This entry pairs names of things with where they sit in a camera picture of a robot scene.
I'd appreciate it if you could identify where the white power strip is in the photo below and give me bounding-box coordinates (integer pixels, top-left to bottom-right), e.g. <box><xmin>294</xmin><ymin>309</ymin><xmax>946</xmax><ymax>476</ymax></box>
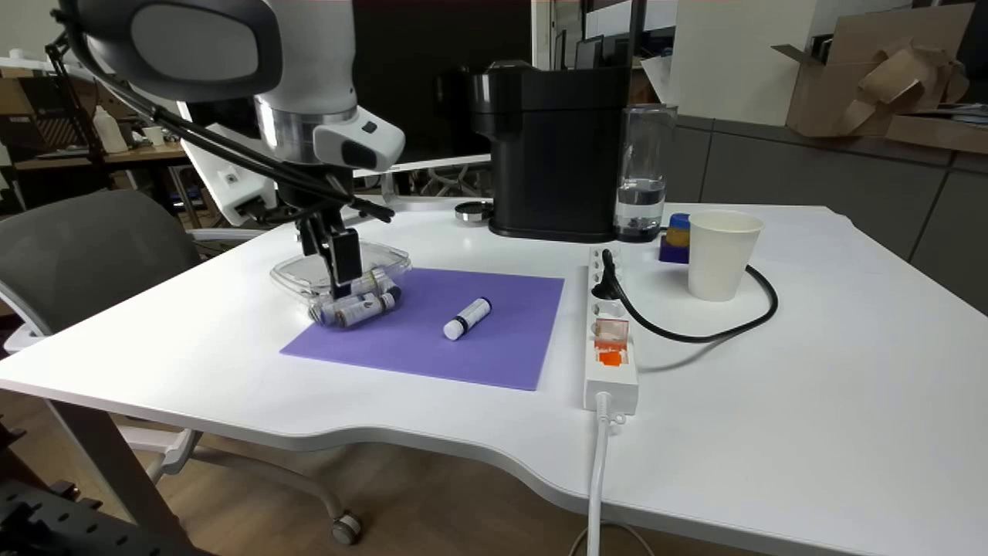
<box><xmin>583</xmin><ymin>249</ymin><xmax>640</xmax><ymax>417</ymax></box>

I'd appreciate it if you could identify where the blue yellow small box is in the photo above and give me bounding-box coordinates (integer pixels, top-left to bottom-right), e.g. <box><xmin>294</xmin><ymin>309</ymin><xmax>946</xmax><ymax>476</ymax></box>
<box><xmin>656</xmin><ymin>214</ymin><xmax>688</xmax><ymax>262</ymax></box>

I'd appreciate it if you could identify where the cardboard box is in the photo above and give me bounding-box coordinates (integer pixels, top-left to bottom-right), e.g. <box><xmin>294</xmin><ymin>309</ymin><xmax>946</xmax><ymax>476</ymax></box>
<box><xmin>774</xmin><ymin>2</ymin><xmax>988</xmax><ymax>154</ymax></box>

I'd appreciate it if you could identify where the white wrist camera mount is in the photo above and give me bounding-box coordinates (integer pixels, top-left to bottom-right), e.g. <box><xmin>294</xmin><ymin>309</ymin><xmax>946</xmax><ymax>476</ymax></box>
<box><xmin>178</xmin><ymin>101</ymin><xmax>411</xmax><ymax>228</ymax></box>

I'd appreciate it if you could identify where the clear plastic bowl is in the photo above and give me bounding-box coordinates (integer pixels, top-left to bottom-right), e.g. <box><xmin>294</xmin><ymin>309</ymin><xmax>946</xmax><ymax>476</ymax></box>
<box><xmin>272</xmin><ymin>243</ymin><xmax>411</xmax><ymax>299</ymax></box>

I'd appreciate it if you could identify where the white tube on mat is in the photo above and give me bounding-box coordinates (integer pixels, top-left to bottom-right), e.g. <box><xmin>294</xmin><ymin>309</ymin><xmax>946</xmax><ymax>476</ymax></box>
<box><xmin>442</xmin><ymin>296</ymin><xmax>495</xmax><ymax>344</ymax></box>

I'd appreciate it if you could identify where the white framed monitor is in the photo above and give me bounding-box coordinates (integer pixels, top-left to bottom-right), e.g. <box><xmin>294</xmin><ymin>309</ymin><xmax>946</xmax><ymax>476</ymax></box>
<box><xmin>354</xmin><ymin>0</ymin><xmax>551</xmax><ymax>179</ymax></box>

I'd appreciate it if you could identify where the grey office chair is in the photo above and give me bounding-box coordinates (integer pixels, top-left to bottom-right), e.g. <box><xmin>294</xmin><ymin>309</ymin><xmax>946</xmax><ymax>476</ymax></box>
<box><xmin>0</xmin><ymin>187</ymin><xmax>199</xmax><ymax>336</ymax></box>

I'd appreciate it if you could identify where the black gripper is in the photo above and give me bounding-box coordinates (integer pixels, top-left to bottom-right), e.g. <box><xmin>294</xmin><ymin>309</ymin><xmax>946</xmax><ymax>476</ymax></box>
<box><xmin>290</xmin><ymin>170</ymin><xmax>361</xmax><ymax>293</ymax></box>

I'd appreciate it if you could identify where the white paper cup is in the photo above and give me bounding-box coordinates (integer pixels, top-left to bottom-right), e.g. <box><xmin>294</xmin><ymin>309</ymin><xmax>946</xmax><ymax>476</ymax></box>
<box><xmin>688</xmin><ymin>214</ymin><xmax>761</xmax><ymax>302</ymax></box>

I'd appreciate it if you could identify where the pile of white tubes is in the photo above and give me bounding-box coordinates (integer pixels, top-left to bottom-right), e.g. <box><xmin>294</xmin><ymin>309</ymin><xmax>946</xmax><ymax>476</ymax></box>
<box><xmin>309</xmin><ymin>270</ymin><xmax>401</xmax><ymax>327</ymax></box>

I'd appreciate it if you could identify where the black coffee machine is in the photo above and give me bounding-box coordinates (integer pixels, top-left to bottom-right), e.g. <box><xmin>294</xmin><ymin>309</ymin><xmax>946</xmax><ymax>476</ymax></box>
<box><xmin>472</xmin><ymin>61</ymin><xmax>627</xmax><ymax>243</ymax></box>

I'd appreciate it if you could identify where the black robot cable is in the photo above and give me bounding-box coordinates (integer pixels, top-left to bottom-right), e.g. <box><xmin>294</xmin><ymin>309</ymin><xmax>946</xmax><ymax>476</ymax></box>
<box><xmin>42</xmin><ymin>28</ymin><xmax>399</xmax><ymax>224</ymax></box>

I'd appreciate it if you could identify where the black power cable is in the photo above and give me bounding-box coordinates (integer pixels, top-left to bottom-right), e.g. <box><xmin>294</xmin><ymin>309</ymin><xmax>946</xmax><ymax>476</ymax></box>
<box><xmin>588</xmin><ymin>247</ymin><xmax>782</xmax><ymax>346</ymax></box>

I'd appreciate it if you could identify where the white power strip cable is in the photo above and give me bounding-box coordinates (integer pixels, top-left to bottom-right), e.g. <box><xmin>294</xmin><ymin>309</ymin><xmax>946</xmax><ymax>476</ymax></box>
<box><xmin>581</xmin><ymin>386</ymin><xmax>627</xmax><ymax>556</ymax></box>

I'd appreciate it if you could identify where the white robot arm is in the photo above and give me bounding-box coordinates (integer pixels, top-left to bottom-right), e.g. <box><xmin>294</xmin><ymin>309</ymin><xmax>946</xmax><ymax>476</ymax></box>
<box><xmin>52</xmin><ymin>0</ymin><xmax>403</xmax><ymax>296</ymax></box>

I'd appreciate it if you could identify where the purple mat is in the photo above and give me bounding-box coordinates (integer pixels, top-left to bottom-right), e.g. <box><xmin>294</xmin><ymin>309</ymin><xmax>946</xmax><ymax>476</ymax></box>
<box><xmin>283</xmin><ymin>270</ymin><xmax>560</xmax><ymax>392</ymax></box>

